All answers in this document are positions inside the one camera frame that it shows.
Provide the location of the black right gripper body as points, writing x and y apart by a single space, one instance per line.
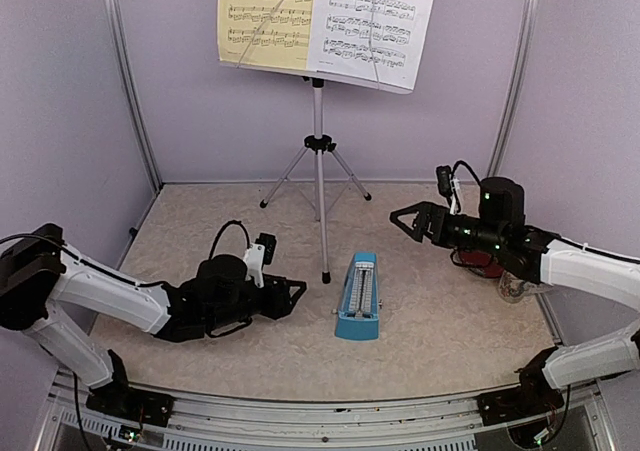
445 236

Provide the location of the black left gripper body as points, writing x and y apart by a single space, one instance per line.
268 308

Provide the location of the blue and white box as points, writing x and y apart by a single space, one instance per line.
357 316

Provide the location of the white perforated music stand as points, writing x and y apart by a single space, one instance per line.
319 143

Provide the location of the white sheet music page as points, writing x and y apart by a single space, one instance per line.
377 43

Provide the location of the yellow sheet music page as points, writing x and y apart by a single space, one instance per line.
264 33

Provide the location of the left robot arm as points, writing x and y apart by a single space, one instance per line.
40 272

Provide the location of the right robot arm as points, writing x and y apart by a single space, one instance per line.
539 257

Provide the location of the red floral saucer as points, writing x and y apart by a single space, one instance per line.
481 264

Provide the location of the white patterned mug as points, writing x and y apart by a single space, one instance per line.
513 289

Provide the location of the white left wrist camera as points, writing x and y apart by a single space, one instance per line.
257 256

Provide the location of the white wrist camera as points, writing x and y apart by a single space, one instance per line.
257 256
448 187

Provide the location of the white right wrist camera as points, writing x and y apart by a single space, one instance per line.
448 187

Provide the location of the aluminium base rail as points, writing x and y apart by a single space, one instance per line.
201 421

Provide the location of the right aluminium frame post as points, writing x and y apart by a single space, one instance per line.
517 77

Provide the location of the aluminium frame post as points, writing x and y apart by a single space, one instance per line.
118 35
517 77

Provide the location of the left aluminium frame post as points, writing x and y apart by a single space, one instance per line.
118 35

